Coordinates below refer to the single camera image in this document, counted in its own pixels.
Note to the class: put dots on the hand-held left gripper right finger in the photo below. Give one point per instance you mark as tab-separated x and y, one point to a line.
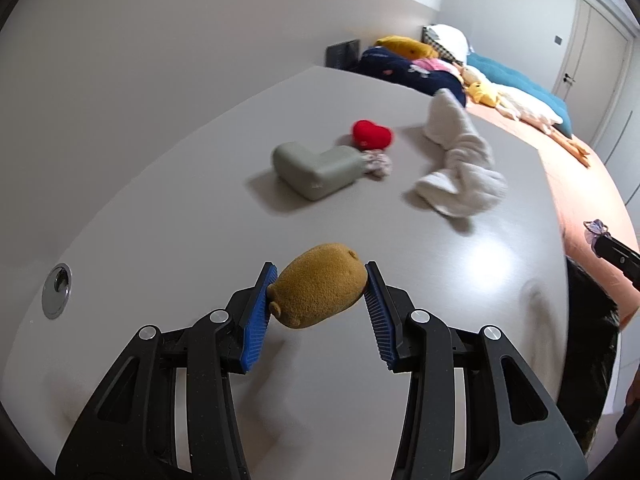
377	320

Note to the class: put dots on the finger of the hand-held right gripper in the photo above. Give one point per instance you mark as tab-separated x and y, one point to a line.
620	257

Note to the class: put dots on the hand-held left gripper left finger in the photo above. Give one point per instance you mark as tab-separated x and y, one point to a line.
257	320

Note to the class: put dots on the purple butterfly hair clip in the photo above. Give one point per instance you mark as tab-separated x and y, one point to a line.
597	230

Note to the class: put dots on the brown potato plush toy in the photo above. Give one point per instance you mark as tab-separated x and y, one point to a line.
320	285

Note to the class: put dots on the orange bed sheet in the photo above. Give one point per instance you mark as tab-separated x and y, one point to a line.
580	195

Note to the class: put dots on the grey foam corner protector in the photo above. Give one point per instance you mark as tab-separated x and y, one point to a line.
305	170

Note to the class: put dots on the pink scrunchie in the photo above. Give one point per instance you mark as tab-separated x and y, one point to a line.
377	162

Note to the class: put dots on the white towel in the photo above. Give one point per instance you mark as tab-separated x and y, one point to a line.
465	160

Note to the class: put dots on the red heart plush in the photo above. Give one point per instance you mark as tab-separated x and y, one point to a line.
372	134

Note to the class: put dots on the grey door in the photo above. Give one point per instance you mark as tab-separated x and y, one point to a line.
595	60

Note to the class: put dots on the yellow duck plush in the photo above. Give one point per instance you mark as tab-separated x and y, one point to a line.
482	92

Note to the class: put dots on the navy blue pillow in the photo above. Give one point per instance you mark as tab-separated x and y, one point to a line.
400	67

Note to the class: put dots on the pink plush toy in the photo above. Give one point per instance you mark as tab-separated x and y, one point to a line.
435	65

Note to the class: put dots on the yellow plush toy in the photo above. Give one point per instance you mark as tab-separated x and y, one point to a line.
405	46

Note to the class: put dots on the white plaid pillow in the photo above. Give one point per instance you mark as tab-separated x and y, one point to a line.
450	40

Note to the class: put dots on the black wall socket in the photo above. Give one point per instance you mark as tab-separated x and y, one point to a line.
344	52

